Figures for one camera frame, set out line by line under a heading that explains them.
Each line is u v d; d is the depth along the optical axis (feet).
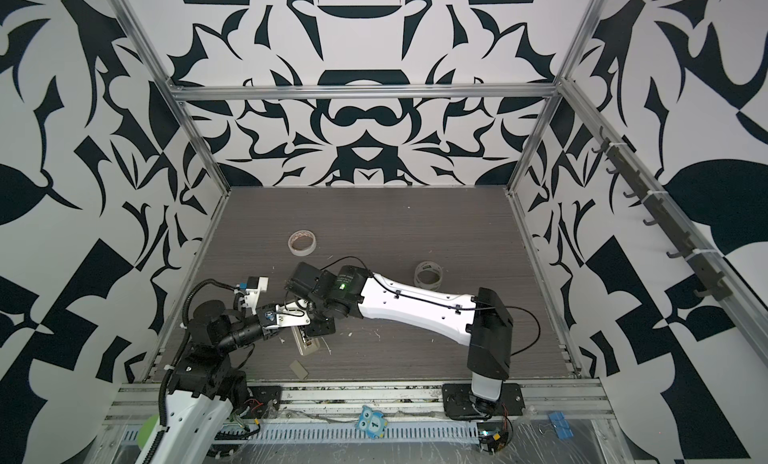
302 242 3.40
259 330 2.12
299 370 2.60
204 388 1.80
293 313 1.91
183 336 1.92
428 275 3.16
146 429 2.26
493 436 2.33
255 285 2.30
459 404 2.43
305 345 2.26
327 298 1.62
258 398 2.44
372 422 2.30
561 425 2.30
